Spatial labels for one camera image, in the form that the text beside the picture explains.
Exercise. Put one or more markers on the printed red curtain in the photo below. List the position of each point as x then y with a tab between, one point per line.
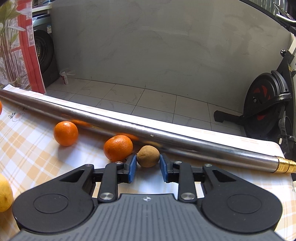
11	46

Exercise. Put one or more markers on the large yellow lemon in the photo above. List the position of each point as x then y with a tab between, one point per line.
4	194

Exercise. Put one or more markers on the long metal pole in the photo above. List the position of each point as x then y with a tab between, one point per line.
138	131

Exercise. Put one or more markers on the orange mandarin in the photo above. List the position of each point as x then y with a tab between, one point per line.
66	133
1	108
118	148

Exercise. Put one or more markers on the small brown round fruit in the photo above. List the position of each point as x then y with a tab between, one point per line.
148	156

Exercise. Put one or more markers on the black exercise bike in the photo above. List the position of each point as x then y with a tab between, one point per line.
266	104

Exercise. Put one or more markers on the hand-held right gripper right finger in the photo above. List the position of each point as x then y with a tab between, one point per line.
163	168

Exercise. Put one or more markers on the grey washing machine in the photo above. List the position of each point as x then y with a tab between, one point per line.
44	51

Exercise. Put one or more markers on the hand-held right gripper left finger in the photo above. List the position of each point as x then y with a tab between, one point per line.
132	168

